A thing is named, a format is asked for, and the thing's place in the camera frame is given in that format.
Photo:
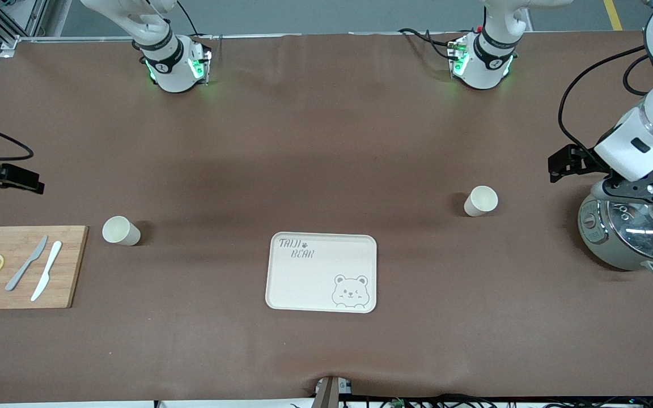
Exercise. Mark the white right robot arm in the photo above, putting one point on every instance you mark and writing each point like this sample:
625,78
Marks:
170,73

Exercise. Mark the white plastic cup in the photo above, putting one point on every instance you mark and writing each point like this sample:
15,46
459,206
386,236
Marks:
118,231
478,203

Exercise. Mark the white plastic knife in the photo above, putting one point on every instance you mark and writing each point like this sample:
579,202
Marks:
46,271

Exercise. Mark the grey plastic knife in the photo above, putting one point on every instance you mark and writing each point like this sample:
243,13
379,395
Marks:
26,264

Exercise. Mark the cream bear print tray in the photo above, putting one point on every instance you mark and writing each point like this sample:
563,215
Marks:
315,283

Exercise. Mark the wooden cutting board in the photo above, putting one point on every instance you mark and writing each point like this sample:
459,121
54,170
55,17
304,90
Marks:
20,283

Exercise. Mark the table edge camera mount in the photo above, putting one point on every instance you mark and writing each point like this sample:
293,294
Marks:
326,396

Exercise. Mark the aluminium frame rail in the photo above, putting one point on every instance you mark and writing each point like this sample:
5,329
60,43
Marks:
9,48

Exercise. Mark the grey-green electric cooking pot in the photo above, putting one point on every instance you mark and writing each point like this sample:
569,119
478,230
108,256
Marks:
596,238

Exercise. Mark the glass pot lid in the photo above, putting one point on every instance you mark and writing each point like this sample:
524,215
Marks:
638,232

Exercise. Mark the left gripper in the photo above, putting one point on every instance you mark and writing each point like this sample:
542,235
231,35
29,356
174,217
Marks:
582,161

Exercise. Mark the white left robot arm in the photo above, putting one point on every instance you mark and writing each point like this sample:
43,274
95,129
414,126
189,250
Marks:
488,68

